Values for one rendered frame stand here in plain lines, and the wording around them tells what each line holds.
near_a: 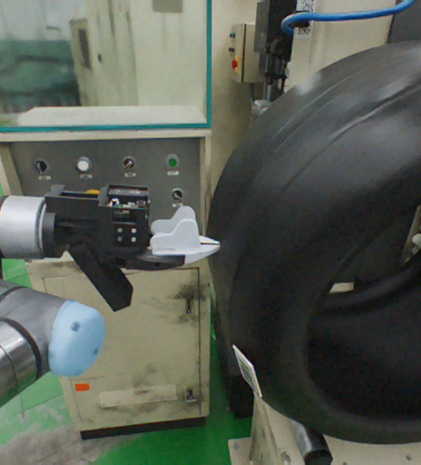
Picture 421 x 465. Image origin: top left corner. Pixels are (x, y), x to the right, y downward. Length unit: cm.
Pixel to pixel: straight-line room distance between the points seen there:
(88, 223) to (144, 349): 94
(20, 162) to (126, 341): 67
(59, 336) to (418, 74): 43
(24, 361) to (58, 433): 146
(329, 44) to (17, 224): 56
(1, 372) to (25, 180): 77
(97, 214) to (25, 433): 154
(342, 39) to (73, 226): 54
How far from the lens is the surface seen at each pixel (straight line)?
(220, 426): 175
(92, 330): 41
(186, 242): 44
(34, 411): 194
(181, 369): 142
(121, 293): 48
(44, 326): 40
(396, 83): 41
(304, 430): 67
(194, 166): 102
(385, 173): 36
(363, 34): 74
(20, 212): 44
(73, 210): 43
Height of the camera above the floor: 148
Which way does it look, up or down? 29 degrees down
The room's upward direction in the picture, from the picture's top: straight up
